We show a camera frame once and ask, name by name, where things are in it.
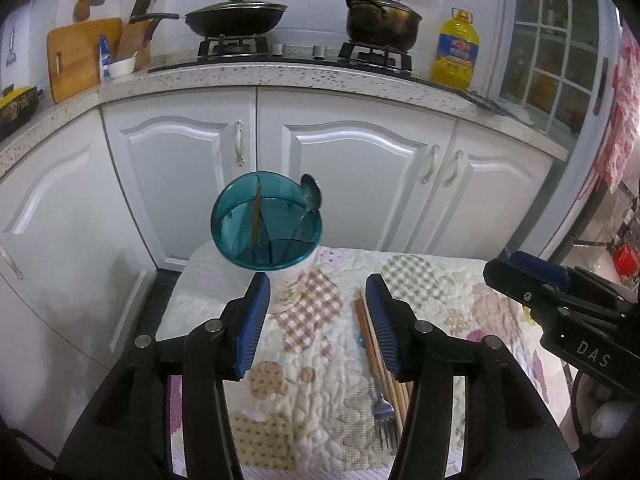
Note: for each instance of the wooden cutting board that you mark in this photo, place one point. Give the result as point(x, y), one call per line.
point(75, 60)

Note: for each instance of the glass wok lid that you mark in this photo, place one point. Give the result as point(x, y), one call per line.
point(235, 6)

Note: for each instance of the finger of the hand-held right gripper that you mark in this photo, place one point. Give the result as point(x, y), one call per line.
point(540, 266)
point(515, 280)

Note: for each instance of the glass-paned white door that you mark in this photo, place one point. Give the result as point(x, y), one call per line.
point(555, 50)

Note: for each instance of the black wok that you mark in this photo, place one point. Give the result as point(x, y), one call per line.
point(235, 22)

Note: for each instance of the white bowl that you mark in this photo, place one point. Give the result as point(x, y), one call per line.
point(122, 66)

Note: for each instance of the speckled stone countertop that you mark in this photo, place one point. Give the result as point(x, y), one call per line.
point(300, 77)

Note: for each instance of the black gas cooktop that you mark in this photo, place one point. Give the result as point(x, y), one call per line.
point(295, 55)

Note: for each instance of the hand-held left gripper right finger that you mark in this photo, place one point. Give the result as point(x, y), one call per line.
point(382, 330)

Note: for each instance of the red container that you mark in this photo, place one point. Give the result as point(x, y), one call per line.
point(627, 257)

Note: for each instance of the wooden knife block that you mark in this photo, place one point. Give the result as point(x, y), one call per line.
point(135, 42)

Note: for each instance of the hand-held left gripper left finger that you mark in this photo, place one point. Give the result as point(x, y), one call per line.
point(252, 325)

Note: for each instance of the silver stove knob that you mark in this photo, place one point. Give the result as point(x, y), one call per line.
point(318, 51)
point(277, 50)

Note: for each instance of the metal spoon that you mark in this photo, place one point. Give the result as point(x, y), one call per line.
point(312, 192)

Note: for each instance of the teal utensil holder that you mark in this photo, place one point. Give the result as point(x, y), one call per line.
point(270, 240)

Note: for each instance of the quilted patchwork mat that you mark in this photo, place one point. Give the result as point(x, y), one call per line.
point(320, 385)

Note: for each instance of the pink patterned cloth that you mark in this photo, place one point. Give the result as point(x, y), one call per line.
point(625, 125)

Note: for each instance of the white cabinet door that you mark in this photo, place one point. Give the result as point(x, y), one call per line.
point(60, 240)
point(500, 200)
point(175, 175)
point(350, 170)

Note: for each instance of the dark cooking pot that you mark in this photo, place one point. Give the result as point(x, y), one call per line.
point(382, 25)

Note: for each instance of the blue and white packet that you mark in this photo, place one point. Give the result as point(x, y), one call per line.
point(105, 57)

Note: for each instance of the yellow cooking oil bottle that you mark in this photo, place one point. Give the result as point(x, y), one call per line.
point(454, 55)

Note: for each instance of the person's right forearm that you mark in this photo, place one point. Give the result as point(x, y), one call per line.
point(610, 417)

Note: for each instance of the glass pot lid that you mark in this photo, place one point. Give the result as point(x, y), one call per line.
point(380, 1)

